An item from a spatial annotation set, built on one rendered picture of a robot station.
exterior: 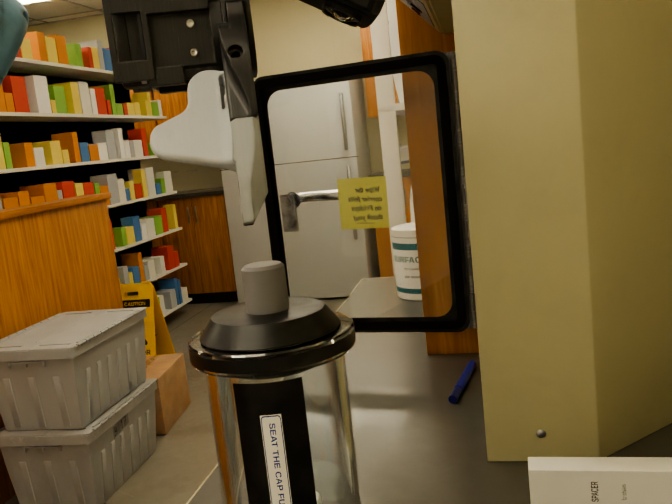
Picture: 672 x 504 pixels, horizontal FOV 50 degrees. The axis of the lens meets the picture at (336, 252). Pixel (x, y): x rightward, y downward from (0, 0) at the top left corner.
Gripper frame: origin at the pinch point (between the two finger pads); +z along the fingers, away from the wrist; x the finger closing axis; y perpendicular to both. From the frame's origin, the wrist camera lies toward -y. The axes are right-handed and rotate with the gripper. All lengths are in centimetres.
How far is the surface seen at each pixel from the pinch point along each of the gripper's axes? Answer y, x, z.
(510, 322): -23.3, -20.8, 15.6
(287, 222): -4, -63, 7
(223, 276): 33, -568, 101
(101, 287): 82, -328, 57
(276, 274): -0.5, 1.2, 3.8
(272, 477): 1.4, 4.5, 15.6
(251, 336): 1.5, 3.9, 6.8
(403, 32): -24, -60, -18
